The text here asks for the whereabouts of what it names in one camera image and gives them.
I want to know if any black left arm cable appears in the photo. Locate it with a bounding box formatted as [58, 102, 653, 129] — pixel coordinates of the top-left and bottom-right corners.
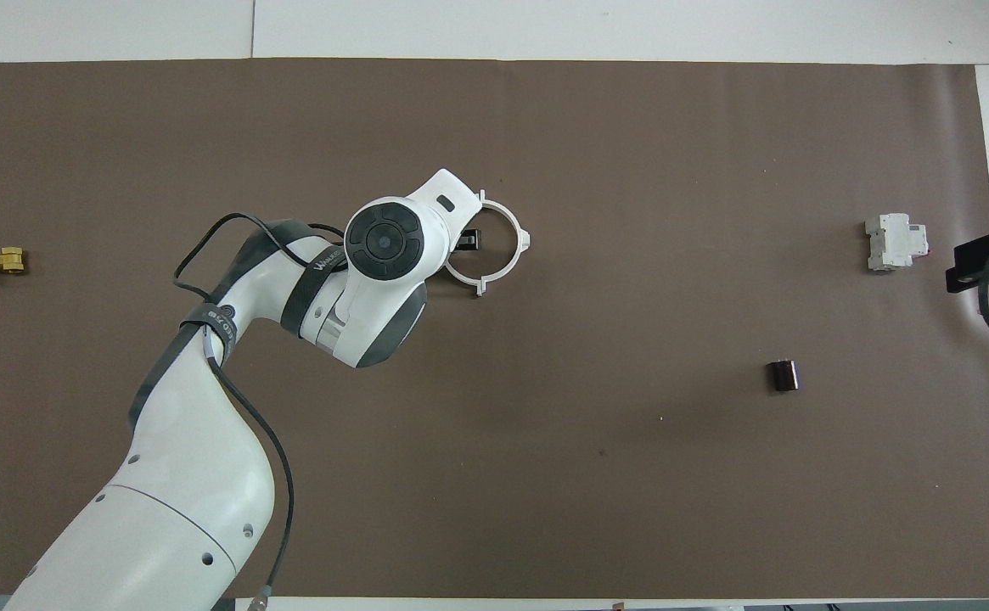
[172, 213, 349, 611]

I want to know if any white half pipe clamp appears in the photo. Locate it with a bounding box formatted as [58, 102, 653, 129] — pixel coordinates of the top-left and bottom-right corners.
[475, 189, 534, 299]
[444, 255, 484, 299]

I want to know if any brown paper table mat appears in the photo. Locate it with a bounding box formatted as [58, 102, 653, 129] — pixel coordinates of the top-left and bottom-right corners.
[0, 58, 989, 599]

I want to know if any white circuit breaker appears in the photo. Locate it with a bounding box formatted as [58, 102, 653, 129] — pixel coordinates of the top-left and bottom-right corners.
[864, 213, 929, 273]

